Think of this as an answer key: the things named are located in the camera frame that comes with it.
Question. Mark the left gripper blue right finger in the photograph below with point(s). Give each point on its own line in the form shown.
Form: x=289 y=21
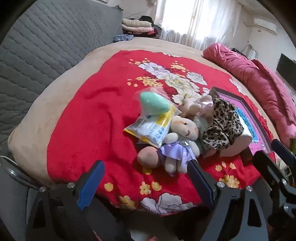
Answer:
x=203 y=182

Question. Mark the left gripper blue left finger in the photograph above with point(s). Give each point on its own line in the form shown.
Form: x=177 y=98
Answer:
x=88 y=183

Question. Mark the teddy bear purple dress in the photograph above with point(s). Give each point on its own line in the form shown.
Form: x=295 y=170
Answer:
x=179 y=146

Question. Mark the peach makeup sponge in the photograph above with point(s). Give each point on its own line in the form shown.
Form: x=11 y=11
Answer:
x=148 y=157

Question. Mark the leopard print scarf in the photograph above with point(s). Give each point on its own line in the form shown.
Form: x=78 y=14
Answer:
x=225 y=126

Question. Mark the yellow white wipes pack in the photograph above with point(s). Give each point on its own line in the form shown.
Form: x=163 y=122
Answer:
x=152 y=129

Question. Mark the teddy bear pink dress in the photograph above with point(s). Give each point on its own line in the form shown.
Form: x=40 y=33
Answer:
x=202 y=106

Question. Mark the dark framed pink tray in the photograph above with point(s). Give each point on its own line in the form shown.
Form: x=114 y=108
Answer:
x=260 y=139

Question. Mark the pink folded quilt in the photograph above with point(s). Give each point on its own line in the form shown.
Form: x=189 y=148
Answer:
x=268 y=89

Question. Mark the beige bed sheet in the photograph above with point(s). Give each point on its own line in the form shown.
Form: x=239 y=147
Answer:
x=29 y=140

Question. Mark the red floral blanket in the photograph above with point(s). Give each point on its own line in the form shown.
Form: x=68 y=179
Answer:
x=92 y=128

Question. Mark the white air conditioner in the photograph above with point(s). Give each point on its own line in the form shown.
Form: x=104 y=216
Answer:
x=267 y=25

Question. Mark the blue patterned cloth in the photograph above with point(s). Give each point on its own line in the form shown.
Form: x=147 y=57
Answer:
x=122 y=38

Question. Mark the grey quilted sofa cover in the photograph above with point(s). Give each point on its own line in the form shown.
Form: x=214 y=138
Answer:
x=48 y=39

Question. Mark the white sheer curtain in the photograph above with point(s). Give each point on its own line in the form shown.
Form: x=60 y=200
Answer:
x=198 y=24

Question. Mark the stack of folded clothes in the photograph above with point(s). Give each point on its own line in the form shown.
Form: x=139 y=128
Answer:
x=142 y=27

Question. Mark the black wall television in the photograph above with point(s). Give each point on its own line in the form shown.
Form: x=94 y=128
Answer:
x=287 y=69

